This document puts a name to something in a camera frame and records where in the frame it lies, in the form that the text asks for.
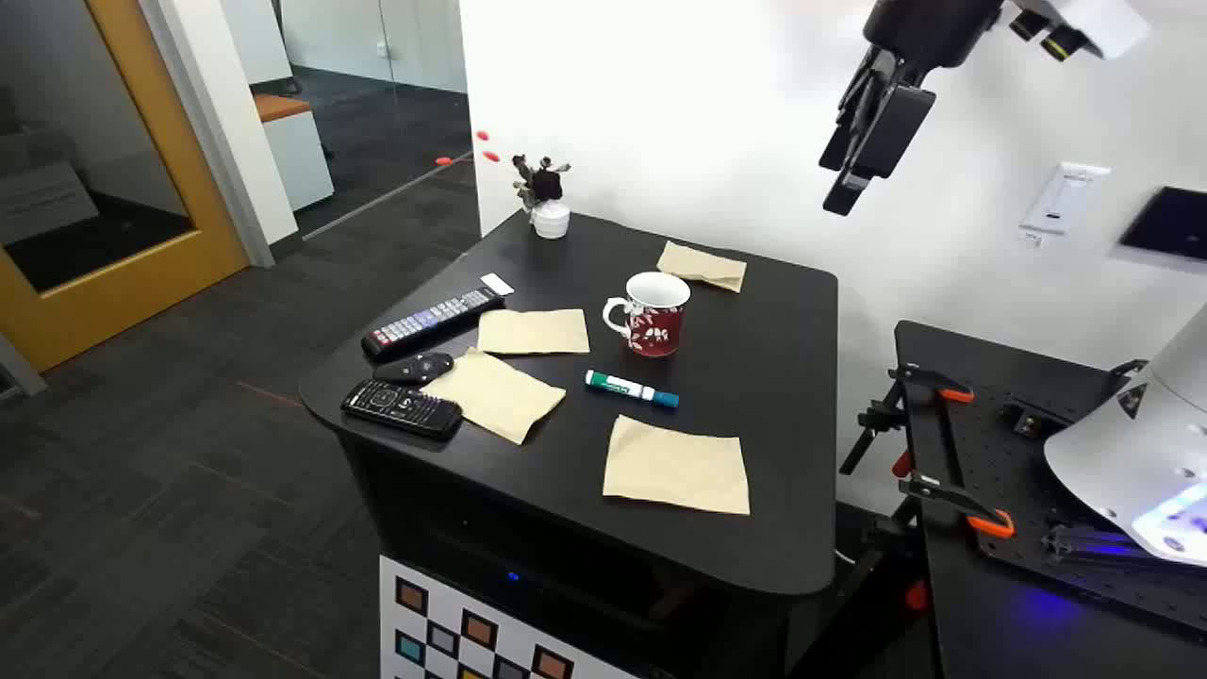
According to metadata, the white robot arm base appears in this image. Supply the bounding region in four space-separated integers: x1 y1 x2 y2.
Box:
1042 299 1207 568

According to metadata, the white paper sheet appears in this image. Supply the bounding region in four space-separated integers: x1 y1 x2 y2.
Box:
474 305 591 356

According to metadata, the long black remote control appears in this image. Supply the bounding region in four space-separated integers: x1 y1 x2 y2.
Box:
359 282 505 367

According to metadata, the black clamp with orange handle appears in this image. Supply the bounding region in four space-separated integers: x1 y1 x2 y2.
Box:
897 467 1022 545
838 356 982 477

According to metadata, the beige paper napkin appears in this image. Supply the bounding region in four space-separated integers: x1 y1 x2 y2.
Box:
651 238 751 299
417 349 568 448

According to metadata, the white wall plate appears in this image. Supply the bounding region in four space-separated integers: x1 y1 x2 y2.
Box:
1014 159 1117 248

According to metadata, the black wall screen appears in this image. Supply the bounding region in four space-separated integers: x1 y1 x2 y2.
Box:
1114 184 1207 267

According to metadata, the red mug with white print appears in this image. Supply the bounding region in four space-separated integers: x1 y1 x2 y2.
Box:
601 267 694 367

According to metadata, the cream cloth napkin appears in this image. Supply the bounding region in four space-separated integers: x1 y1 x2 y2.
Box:
601 412 754 521

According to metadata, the teal and white marker pen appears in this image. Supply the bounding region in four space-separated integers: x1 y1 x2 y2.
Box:
580 367 682 413

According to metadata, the small oval black remote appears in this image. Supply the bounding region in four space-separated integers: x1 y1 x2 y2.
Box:
369 349 456 389

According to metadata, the colour checker calibration board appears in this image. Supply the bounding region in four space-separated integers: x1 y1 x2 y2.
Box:
372 551 645 679

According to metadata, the white cabinet with wooden top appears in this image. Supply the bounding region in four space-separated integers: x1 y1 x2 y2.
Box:
247 85 340 216

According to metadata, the dark artificial flower bunch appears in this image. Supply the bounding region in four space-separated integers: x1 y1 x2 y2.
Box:
505 149 578 211

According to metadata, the white round vase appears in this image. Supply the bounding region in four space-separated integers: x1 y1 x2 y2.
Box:
528 198 574 245

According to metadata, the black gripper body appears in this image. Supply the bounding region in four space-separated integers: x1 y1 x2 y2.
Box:
865 0 1012 89

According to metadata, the black perforated robot stand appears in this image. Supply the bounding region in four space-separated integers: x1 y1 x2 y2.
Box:
895 315 1207 679

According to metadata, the yellow wooden door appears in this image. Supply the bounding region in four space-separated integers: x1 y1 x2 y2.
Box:
0 0 252 377

